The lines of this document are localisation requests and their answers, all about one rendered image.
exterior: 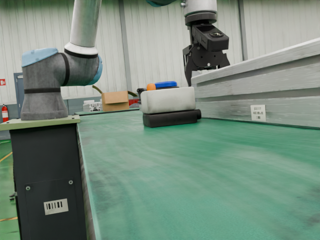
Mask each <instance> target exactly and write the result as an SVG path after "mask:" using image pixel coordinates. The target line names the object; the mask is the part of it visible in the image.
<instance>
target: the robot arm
mask: <svg viewBox="0 0 320 240"><path fill-rule="evenodd" d="M101 1H102V0H75V2H74V10H73V18H72V26H71V34H70V42H69V43H67V44H66V45H65V47H64V52H59V51H58V49H57V48H43V49H36V50H29V51H26V52H24V53H23V54H22V66H21V67H22V73H23V84H24V101H23V105H22V109H21V113H20V118H21V120H50V119H60V118H66V117H68V111H67V108H66V106H65V103H64V101H63V98H62V96H61V89H60V87H66V86H88V85H93V84H95V83H96V82H97V81H98V80H99V79H100V77H101V74H102V69H103V64H102V59H101V57H100V55H98V50H97V49H96V48H95V41H96V35H97V29H98V22H99V16H100V7H101ZM174 1H177V0H146V2H147V3H149V4H150V5H151V6H153V7H161V6H166V5H169V4H171V3H172V2H174ZM180 6H181V7H183V14H184V17H185V25H186V26H187V28H188V30H190V45H189V46H187V47H186V48H184V49H183V50H182V52H183V63H184V73H185V77H186V80H187V83H188V87H194V88H196V87H197V84H191V78H192V77H194V76H198V75H200V73H199V72H198V70H200V71H202V70H217V67H216V66H218V69H220V68H223V67H227V66H229V65H230V62H229V60H228V58H227V53H223V51H222V50H228V49H229V37H228V36H227V35H226V34H224V33H223V32H222V31H220V30H219V29H218V28H216V27H215V26H214V25H212V24H213V23H215V22H217V16H216V13H217V2H216V0H182V3H181V4H180ZM185 60H186V61H185Z"/></svg>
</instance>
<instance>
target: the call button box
mask: <svg viewBox="0 0 320 240"><path fill-rule="evenodd" d="M140 97H141V106H142V112H143V113H144V114H143V115H142V117H143V125H145V126H148V127H150V128H155V127H164V126H172V125H181V124H190V123H196V122H197V120H199V119H201V111H200V109H197V110H195V109H196V104H195V93H194V88H193V87H184V88H180V87H166V88H158V89H156V90H149V91H143V92H142V93H141V95H140Z"/></svg>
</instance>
